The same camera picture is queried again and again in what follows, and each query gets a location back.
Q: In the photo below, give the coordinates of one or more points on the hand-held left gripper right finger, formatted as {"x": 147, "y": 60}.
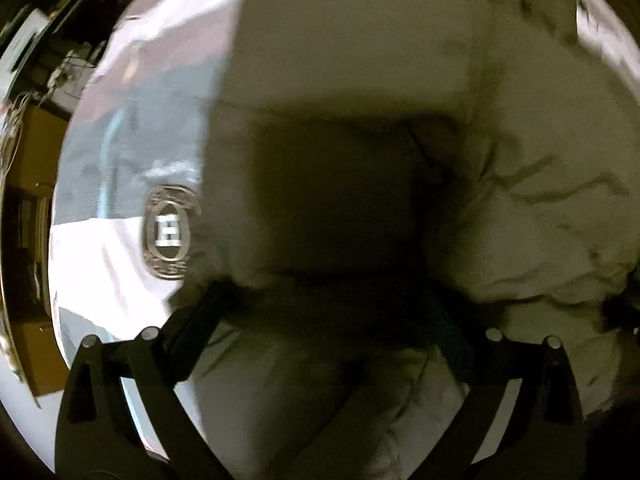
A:
{"x": 450, "y": 332}

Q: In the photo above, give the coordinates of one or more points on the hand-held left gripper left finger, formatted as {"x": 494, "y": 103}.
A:
{"x": 196, "y": 316}

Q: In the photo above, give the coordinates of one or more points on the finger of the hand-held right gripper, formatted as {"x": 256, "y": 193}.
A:
{"x": 622, "y": 305}

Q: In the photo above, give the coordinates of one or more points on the beige large garment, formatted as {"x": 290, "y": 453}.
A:
{"x": 360, "y": 70}

